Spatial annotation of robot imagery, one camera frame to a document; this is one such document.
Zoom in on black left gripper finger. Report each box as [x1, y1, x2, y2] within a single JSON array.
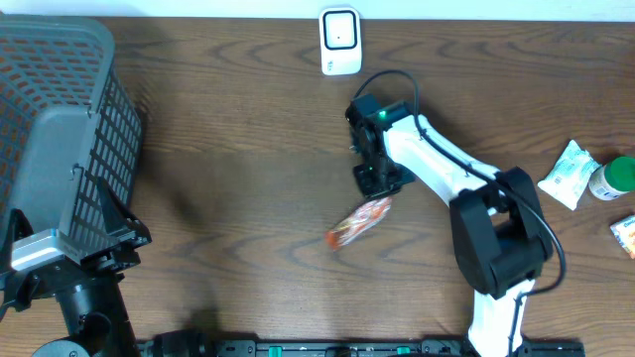
[[1, 208, 34, 278], [97, 178, 152, 248]]

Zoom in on orange Top chocolate bar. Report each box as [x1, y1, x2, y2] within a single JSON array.
[[324, 197, 392, 251]]

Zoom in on teal wet wipes pack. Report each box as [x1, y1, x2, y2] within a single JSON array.
[[538, 140, 600, 210]]

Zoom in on green lid jar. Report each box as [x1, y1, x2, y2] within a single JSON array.
[[588, 156, 634, 201]]

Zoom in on small orange snack packet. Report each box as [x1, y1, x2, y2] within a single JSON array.
[[610, 215, 635, 259]]

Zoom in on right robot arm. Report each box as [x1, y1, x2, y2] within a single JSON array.
[[345, 94, 563, 356]]

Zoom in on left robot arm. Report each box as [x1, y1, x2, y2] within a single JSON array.
[[1, 178, 152, 356]]

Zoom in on white barcode scanner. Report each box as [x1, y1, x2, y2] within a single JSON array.
[[318, 7, 362, 76]]

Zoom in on grey plastic basket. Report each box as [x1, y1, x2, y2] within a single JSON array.
[[1, 15, 143, 254]]

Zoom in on black mounting rail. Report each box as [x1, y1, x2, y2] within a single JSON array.
[[136, 329, 586, 357]]

